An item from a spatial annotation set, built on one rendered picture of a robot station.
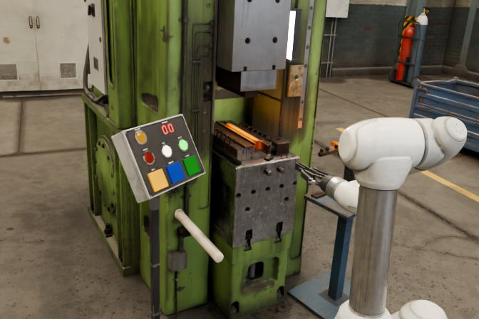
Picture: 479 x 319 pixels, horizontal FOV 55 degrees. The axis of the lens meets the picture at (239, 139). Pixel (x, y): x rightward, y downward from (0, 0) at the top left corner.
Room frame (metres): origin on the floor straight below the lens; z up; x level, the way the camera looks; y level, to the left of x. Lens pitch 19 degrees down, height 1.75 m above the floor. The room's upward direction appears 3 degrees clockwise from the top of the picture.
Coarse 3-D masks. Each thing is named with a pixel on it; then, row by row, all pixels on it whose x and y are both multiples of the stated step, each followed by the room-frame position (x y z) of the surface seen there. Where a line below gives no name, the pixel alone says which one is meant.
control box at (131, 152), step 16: (144, 128) 1.73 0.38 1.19; (160, 128) 1.79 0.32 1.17; (176, 128) 1.86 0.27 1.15; (128, 144) 1.64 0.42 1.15; (144, 144) 1.69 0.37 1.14; (160, 144) 1.75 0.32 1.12; (176, 144) 1.81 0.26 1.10; (192, 144) 1.88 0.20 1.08; (128, 160) 1.63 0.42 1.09; (144, 160) 1.65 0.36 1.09; (160, 160) 1.71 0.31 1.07; (176, 160) 1.77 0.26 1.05; (128, 176) 1.64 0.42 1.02; (144, 176) 1.61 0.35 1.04; (192, 176) 1.79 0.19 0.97; (144, 192) 1.59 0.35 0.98; (160, 192) 1.62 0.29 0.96
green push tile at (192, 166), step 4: (192, 156) 1.84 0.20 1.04; (184, 160) 1.79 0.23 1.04; (188, 160) 1.81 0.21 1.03; (192, 160) 1.82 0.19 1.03; (196, 160) 1.84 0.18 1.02; (184, 164) 1.78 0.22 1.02; (188, 164) 1.79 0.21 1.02; (192, 164) 1.81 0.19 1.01; (196, 164) 1.83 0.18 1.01; (188, 168) 1.78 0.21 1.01; (192, 168) 1.80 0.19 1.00; (196, 168) 1.82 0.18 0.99; (188, 172) 1.77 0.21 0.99; (192, 172) 1.79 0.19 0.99; (196, 172) 1.80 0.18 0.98; (188, 176) 1.77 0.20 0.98
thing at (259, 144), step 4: (228, 124) 2.44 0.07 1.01; (232, 128) 2.38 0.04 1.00; (236, 128) 2.37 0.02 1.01; (240, 132) 2.30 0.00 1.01; (244, 132) 2.30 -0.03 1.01; (244, 136) 2.26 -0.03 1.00; (248, 136) 2.24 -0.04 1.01; (252, 136) 2.25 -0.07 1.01; (252, 140) 2.20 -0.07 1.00; (256, 140) 2.18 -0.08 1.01; (260, 140) 2.15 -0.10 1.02; (256, 144) 2.15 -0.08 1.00; (260, 144) 2.15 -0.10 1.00; (264, 144) 2.10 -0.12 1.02; (268, 144) 2.11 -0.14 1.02; (260, 148) 2.14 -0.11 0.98; (264, 148) 2.12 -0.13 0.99; (268, 148) 2.09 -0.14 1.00; (264, 152) 2.10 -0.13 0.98; (268, 152) 2.09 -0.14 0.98
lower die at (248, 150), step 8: (224, 120) 2.53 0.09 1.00; (224, 128) 2.41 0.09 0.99; (240, 128) 2.42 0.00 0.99; (224, 136) 2.31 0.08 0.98; (232, 136) 2.28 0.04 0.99; (240, 136) 2.28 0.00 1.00; (256, 136) 2.30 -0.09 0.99; (224, 144) 2.22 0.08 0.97; (232, 144) 2.19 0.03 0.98; (240, 144) 2.17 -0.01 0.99; (248, 144) 2.17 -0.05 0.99; (232, 152) 2.15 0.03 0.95; (240, 152) 2.12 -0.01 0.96; (248, 152) 2.14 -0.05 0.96; (256, 152) 2.17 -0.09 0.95; (240, 160) 2.12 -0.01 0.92
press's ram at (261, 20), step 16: (224, 0) 2.17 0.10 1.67; (240, 0) 2.10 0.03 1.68; (256, 0) 2.14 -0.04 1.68; (272, 0) 2.18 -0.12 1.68; (288, 0) 2.23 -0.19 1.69; (224, 16) 2.16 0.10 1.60; (240, 16) 2.10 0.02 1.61; (256, 16) 2.14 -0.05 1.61; (272, 16) 2.19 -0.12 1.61; (288, 16) 2.23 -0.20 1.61; (224, 32) 2.16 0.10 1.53; (240, 32) 2.10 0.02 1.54; (256, 32) 2.14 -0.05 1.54; (272, 32) 2.19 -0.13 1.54; (224, 48) 2.15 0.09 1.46; (240, 48) 2.10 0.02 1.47; (256, 48) 2.15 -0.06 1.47; (272, 48) 2.19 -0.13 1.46; (224, 64) 2.15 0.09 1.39; (240, 64) 2.11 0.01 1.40; (256, 64) 2.15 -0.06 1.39; (272, 64) 2.20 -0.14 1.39
